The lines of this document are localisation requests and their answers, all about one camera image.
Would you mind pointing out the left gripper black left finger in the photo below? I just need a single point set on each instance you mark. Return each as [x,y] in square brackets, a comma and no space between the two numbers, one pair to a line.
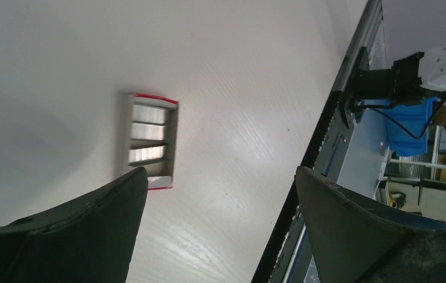
[88,239]

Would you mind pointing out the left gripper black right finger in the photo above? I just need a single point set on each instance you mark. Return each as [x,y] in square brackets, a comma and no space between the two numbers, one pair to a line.
[357,239]

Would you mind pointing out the silver staple strip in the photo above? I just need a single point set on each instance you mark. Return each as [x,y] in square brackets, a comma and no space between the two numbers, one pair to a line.
[146,131]
[146,154]
[149,114]

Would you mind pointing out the staple box tray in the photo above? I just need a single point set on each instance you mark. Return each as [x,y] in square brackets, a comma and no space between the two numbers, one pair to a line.
[160,174]

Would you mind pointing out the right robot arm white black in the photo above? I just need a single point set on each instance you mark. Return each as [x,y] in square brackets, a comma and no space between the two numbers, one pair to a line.
[410,81]

